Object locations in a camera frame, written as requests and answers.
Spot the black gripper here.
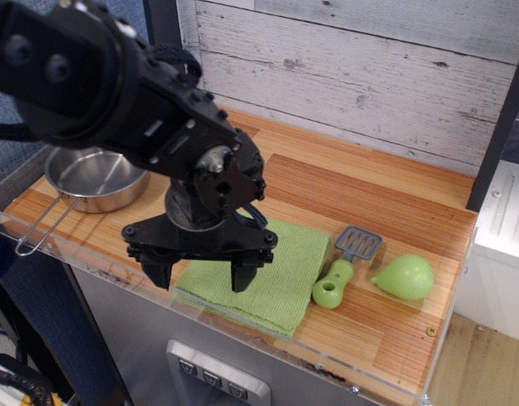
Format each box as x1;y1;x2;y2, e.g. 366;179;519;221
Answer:
122;185;278;293

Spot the green cloth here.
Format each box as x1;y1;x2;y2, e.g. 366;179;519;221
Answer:
176;218;331;337

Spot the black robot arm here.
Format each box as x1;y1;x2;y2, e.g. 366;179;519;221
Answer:
0;1;277;292

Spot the clear acrylic table guard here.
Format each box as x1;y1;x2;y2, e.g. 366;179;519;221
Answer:
0;134;477;405

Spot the silver button control panel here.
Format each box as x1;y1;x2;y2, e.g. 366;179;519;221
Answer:
166;339;271;405

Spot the green grey toy spatula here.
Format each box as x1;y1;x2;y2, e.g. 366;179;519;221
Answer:
312;225;383;310

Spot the green toy pear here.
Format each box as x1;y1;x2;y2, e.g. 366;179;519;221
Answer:
370;254;434;300

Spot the yellow object at bottom left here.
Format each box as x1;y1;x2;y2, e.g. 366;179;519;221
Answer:
19;392;68;406

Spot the white side cabinet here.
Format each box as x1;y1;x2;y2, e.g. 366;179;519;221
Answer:
454;161;519;340

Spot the steel pan with wire handle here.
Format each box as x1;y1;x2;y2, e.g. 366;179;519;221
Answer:
14;147;150;257

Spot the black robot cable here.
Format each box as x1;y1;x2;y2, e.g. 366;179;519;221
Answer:
0;120;45;143

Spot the dark left shelf post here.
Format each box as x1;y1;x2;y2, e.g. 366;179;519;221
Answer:
143;0;183;49

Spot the dark shelf post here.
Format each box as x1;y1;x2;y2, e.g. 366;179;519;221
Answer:
466;63;519;211
143;0;183;49

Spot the dark right shelf post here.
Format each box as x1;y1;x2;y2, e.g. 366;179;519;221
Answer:
466;63;519;211

